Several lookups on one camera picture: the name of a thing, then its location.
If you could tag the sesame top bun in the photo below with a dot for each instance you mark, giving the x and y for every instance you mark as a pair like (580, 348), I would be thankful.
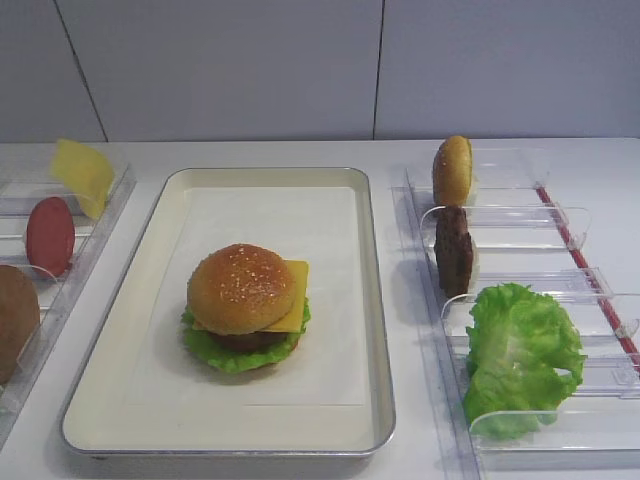
(241, 289)

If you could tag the brown meat patty in rack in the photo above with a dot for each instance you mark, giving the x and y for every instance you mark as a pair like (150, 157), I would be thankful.
(454, 251)

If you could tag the green lettuce under burger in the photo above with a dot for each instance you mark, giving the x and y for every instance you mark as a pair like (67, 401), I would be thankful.
(214, 354)

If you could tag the green lettuce leaf in rack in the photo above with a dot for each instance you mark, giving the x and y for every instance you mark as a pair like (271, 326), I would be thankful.
(525, 359)

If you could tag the yellow cheese slice in rack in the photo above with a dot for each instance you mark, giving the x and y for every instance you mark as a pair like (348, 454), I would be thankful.
(86, 172)

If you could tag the red tomato slice in rack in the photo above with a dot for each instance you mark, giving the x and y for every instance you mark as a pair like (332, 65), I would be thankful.
(50, 236)

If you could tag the brown patty in burger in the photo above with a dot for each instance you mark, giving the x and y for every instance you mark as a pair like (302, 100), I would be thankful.
(249, 343)

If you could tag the white paper tray liner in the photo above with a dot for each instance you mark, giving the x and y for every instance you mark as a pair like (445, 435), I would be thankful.
(316, 225)

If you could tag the burger bun in right rack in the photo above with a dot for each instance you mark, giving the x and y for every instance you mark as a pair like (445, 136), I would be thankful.
(452, 171)

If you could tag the clear acrylic right rack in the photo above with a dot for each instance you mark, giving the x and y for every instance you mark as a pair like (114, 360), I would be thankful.
(523, 234)

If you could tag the clear acrylic rack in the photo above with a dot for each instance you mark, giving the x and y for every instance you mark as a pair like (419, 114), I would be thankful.
(523, 234)
(25, 181)

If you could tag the cream metal tray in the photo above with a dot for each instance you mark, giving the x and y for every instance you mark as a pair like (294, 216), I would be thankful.
(100, 421)

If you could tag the clear acrylic left rack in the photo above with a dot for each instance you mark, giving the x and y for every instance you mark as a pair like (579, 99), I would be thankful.
(25, 181)

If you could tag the brown bun in left rack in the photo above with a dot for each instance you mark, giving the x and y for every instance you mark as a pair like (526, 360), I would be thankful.
(20, 315)

